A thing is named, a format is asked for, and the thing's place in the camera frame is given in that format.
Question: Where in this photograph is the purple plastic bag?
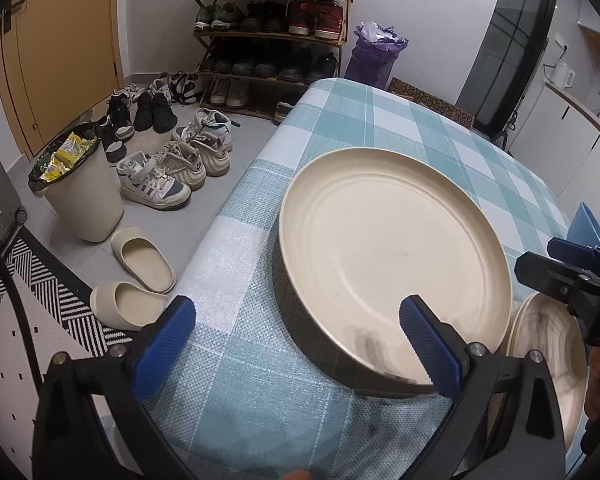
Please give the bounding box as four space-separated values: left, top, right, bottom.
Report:
344 21 409 91

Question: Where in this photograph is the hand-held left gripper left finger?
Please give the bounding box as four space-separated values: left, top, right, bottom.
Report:
32 295 197 480

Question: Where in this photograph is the yellow wooden door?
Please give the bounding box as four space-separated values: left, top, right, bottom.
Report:
0 0 131 158

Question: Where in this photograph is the person's right hand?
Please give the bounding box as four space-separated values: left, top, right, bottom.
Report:
584 346 600 423

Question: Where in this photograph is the teal checked tablecloth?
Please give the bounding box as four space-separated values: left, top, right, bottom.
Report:
145 77 581 480

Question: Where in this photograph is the black and white rug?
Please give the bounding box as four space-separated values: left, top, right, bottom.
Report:
0 235 133 480

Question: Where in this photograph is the black cable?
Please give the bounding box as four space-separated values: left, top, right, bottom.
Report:
0 232 37 376

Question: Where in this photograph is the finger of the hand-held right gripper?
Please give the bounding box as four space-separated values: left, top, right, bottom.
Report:
515 251 600 311
547 236 600 267

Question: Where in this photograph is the black framed glass door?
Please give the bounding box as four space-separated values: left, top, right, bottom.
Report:
455 0 561 133

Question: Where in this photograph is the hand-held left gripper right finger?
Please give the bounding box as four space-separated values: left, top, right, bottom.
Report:
399 295 566 480

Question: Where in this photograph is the cream slipper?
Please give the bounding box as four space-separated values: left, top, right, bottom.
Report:
90 281 170 332
111 226 177 294

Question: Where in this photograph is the brown patterned doormat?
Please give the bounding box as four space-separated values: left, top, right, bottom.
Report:
389 77 476 128

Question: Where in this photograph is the scattered sneakers group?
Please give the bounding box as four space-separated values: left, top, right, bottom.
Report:
94 71 236 211

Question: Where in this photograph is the blue bowl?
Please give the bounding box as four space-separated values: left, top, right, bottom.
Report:
569 201 600 251

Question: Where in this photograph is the cream round plate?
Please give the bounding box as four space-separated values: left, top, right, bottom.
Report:
278 147 513 400
502 292 588 456

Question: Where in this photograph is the white kitchen counter cabinet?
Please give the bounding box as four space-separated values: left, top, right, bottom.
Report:
507 82 600 201

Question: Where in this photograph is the white electric kettle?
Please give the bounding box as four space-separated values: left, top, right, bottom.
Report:
552 61 577 89

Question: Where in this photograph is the cream trash bin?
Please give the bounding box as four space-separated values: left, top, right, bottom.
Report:
28 122 124 242

